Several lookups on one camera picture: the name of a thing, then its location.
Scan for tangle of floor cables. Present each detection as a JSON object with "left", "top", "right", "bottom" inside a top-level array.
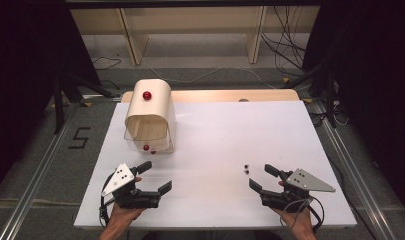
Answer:
[{"left": 309, "top": 99, "right": 350, "bottom": 128}]

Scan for white board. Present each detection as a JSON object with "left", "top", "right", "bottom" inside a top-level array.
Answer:
[{"left": 73, "top": 100, "right": 358, "bottom": 231}]

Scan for person's left hand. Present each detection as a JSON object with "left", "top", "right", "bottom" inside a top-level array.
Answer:
[{"left": 107, "top": 202, "right": 146, "bottom": 230}]

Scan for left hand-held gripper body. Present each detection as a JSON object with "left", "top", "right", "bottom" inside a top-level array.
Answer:
[{"left": 101, "top": 162, "right": 163, "bottom": 210}]

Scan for black curtain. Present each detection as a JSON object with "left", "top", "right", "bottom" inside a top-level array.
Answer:
[
  {"left": 302, "top": 0, "right": 405, "bottom": 219},
  {"left": 0, "top": 0, "right": 102, "bottom": 198}
]

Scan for beige wooden shelf unit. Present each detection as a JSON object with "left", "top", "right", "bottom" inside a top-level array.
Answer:
[{"left": 69, "top": 5, "right": 322, "bottom": 66}]

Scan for black metal stand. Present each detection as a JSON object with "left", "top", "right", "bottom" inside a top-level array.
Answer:
[{"left": 284, "top": 56, "right": 339, "bottom": 130}]

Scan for light wooden table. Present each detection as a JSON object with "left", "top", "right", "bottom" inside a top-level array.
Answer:
[{"left": 120, "top": 88, "right": 301, "bottom": 104}]

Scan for black tripod stand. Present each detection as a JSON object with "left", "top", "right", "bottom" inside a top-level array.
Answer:
[{"left": 52, "top": 70, "right": 122, "bottom": 135}]

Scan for bundle of black cables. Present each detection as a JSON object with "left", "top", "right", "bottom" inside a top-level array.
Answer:
[{"left": 260, "top": 5, "right": 308, "bottom": 72}]

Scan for cream bread box red knobs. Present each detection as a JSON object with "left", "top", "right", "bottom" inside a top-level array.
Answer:
[{"left": 123, "top": 78, "right": 177, "bottom": 155}]

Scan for person's right hand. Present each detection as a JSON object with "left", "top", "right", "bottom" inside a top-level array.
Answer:
[{"left": 271, "top": 203, "right": 317, "bottom": 236}]

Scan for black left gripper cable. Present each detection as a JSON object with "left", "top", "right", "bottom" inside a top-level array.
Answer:
[{"left": 98, "top": 173, "right": 120, "bottom": 228}]

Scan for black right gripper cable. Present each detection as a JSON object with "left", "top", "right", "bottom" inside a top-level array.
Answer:
[{"left": 305, "top": 195, "right": 326, "bottom": 233}]

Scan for metal floor rail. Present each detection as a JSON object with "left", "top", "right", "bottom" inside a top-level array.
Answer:
[
  {"left": 0, "top": 102, "right": 82, "bottom": 240},
  {"left": 310, "top": 99, "right": 397, "bottom": 240}
]

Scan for thin black floor cable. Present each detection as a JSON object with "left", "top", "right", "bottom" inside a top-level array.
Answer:
[{"left": 91, "top": 55, "right": 123, "bottom": 72}]

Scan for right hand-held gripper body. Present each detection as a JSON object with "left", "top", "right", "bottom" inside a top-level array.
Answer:
[{"left": 260, "top": 168, "right": 337, "bottom": 214}]

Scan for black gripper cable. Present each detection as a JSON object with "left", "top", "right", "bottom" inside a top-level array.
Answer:
[
  {"left": 98, "top": 173, "right": 120, "bottom": 228},
  {"left": 305, "top": 195, "right": 326, "bottom": 233}
]

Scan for grey right gripper cable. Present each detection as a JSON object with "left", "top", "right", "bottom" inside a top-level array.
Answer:
[{"left": 279, "top": 197, "right": 314, "bottom": 230}]

